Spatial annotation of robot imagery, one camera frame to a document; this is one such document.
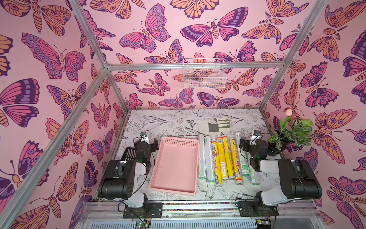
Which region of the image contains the aluminium front rail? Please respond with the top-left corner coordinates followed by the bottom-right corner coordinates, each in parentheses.
top-left (82, 200), bottom-right (320, 220)

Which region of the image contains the potted green plant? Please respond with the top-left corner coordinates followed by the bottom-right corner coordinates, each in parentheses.
top-left (268, 108), bottom-right (313, 154)

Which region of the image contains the pink perforated plastic basket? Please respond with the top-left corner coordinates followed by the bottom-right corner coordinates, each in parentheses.
top-left (149, 136), bottom-right (200, 196)

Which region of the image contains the yellow plastic wrap roll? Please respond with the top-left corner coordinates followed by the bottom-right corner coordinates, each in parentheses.
top-left (216, 135), bottom-right (229, 181)
top-left (222, 135), bottom-right (235, 180)
top-left (212, 139), bottom-right (223, 188)
top-left (230, 137), bottom-right (244, 186)

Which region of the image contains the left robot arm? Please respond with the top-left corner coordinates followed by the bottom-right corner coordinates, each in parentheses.
top-left (98, 137), bottom-right (159, 210)

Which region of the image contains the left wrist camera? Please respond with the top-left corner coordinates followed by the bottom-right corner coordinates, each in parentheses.
top-left (140, 132), bottom-right (150, 144)

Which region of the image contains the white green plastic wrap roll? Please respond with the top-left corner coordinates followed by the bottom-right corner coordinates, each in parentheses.
top-left (204, 136), bottom-right (215, 183)
top-left (234, 132), bottom-right (250, 179)

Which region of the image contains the white wire wall basket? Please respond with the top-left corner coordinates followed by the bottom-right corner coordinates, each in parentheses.
top-left (182, 58), bottom-right (227, 90)

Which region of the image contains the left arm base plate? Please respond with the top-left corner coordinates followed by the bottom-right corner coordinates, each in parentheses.
top-left (123, 202), bottom-right (163, 219)

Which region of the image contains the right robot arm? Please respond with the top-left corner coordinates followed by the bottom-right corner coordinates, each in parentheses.
top-left (239, 139), bottom-right (323, 208)

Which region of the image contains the white red-label wrap roll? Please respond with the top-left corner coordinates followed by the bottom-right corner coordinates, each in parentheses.
top-left (249, 160), bottom-right (260, 186)

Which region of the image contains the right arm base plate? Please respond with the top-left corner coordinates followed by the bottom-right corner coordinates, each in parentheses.
top-left (235, 199), bottom-right (279, 217)

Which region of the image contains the folded beige green cloth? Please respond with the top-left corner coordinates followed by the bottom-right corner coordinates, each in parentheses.
top-left (197, 117), bottom-right (231, 135)

